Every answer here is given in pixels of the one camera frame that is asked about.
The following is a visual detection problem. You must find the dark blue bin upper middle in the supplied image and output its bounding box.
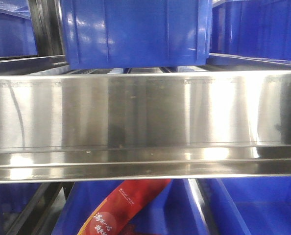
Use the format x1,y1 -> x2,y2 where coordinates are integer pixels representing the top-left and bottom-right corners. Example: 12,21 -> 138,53
60,0 -> 212,69

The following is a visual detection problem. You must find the dark blue bin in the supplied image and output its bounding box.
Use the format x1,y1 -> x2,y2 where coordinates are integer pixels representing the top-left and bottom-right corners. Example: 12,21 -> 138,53
200,177 -> 291,235
0,183 -> 41,214
52,179 -> 208,235
60,0 -> 212,69
210,0 -> 291,61
0,0 -> 38,57

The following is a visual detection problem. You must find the dark blue bin lower middle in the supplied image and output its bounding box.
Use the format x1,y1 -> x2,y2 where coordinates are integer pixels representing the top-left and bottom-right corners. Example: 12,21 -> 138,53
52,179 -> 208,235

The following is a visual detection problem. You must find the dark blue bin lower right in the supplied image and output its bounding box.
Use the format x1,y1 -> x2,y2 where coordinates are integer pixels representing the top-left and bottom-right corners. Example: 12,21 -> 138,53
200,177 -> 291,235

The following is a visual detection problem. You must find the dark blue bin upper right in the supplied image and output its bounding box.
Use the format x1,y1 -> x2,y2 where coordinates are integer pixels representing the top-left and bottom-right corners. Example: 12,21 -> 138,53
210,0 -> 291,61

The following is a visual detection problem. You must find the dark blue bin upper left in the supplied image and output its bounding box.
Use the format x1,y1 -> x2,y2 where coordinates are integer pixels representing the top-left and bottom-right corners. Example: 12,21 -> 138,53
0,0 -> 38,57

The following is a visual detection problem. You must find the dark blue bin lower left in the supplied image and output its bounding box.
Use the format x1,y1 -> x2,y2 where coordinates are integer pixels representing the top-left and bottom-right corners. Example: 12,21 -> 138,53
0,183 -> 41,214

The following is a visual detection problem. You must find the red snack package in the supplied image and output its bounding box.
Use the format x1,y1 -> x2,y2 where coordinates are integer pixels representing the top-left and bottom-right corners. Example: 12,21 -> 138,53
78,179 -> 171,235

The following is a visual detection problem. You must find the stainless steel shelf rail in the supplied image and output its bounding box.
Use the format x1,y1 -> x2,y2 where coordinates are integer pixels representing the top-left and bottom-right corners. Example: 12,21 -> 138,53
0,70 -> 291,183

